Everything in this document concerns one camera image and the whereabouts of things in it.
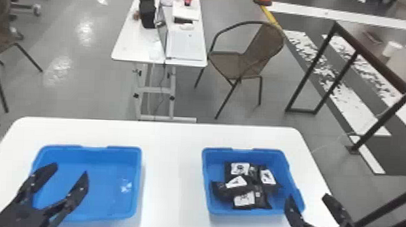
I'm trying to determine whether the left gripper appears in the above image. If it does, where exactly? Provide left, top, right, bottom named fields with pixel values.
left=0, top=160, right=91, bottom=227

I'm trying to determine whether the blue tray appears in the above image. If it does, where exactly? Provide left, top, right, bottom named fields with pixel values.
left=29, top=141, right=143, bottom=225
left=199, top=145, right=308, bottom=219

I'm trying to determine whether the black part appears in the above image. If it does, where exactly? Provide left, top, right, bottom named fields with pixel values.
left=231, top=187, right=274, bottom=212
left=210, top=174, right=256, bottom=203
left=255, top=164, right=282, bottom=195
left=224, top=160, right=260, bottom=184

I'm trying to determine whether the dark side table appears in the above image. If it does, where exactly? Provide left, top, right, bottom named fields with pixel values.
left=342, top=84, right=406, bottom=227
left=285, top=18, right=406, bottom=120

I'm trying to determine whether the white side table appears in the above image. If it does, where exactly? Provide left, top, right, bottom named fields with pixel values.
left=108, top=0, right=211, bottom=124

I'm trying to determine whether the white laptop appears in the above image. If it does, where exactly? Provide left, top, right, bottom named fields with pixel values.
left=154, top=5, right=209, bottom=62

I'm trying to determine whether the black bag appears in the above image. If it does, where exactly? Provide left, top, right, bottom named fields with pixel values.
left=137, top=0, right=158, bottom=29

